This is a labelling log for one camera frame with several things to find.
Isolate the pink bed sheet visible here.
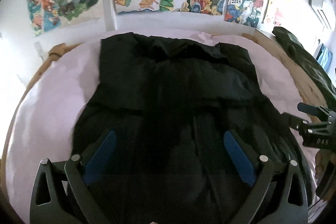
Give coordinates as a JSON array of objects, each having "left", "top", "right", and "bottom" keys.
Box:
[{"left": 4, "top": 28, "right": 324, "bottom": 224}]

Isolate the white air conditioner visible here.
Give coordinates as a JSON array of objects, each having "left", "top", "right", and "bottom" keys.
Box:
[{"left": 309, "top": 0, "right": 335, "bottom": 31}]

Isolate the black garment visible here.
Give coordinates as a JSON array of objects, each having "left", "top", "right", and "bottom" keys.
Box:
[{"left": 72, "top": 33, "right": 313, "bottom": 223}]

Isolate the right hand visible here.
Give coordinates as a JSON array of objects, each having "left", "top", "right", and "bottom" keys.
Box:
[{"left": 315, "top": 149, "right": 336, "bottom": 201}]

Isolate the orange yellow pink drawing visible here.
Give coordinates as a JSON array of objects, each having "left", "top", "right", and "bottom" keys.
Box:
[{"left": 262, "top": 0, "right": 290, "bottom": 26}]

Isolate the blue curtain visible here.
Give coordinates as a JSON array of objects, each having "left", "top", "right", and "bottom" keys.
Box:
[{"left": 313, "top": 42, "right": 333, "bottom": 73}]

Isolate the wooden bed frame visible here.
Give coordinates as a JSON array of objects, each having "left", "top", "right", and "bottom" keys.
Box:
[{"left": 0, "top": 29, "right": 329, "bottom": 162}]

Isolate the dark green jacket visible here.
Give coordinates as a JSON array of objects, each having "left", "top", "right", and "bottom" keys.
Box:
[{"left": 272, "top": 26, "right": 336, "bottom": 111}]

